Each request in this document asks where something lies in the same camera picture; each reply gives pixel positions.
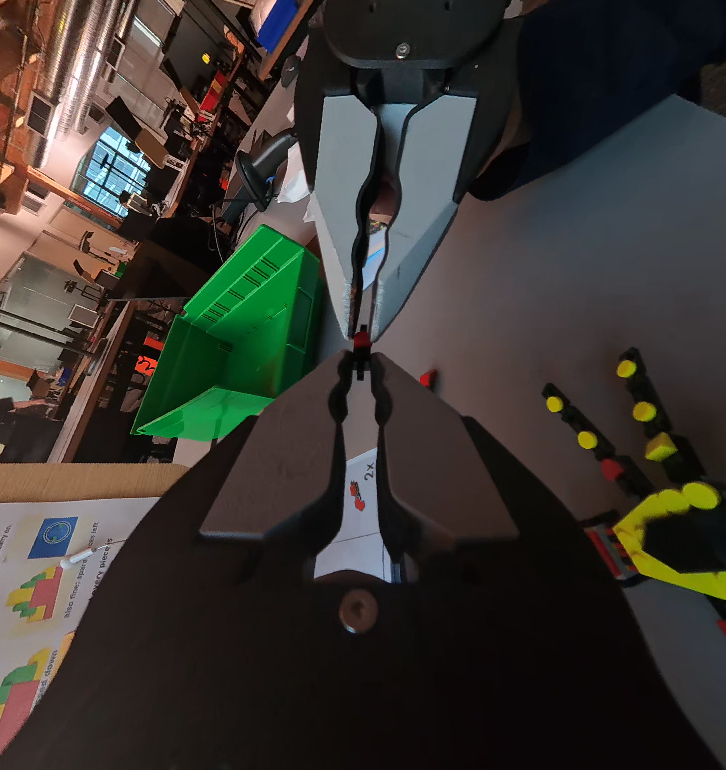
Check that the arched window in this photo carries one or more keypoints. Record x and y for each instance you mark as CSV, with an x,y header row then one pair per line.
x,y
113,174

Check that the blue plastic bin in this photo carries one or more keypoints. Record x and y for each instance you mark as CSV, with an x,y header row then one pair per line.
x,y
279,21

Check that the white crumpled paper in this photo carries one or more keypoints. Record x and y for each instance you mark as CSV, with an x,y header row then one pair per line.
x,y
294,192

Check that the printed instruction poster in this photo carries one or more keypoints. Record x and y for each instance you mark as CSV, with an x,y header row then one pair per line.
x,y
38,601

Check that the small black red lego piece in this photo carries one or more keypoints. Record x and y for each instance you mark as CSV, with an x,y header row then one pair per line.
x,y
362,346

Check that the black yellow lego model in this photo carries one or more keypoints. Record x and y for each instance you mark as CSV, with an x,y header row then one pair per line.
x,y
670,541

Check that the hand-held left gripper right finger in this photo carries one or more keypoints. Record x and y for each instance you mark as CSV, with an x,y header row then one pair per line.
x,y
441,475

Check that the open lego instruction booklet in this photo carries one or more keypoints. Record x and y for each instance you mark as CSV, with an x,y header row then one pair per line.
x,y
363,523

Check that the silver ventilation duct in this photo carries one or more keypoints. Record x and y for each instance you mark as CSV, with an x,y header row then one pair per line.
x,y
80,60

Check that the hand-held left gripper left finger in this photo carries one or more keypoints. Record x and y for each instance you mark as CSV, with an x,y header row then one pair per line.
x,y
273,475

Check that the green plastic bin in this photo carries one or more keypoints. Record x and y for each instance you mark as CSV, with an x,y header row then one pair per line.
x,y
230,361

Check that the small red lego brick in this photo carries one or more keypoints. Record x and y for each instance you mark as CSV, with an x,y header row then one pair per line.
x,y
429,379

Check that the black handheld barcode scanner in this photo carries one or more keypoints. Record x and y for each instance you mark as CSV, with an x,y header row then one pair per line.
x,y
252,174

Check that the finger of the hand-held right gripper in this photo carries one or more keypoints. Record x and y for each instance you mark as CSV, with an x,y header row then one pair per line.
x,y
342,156
435,162

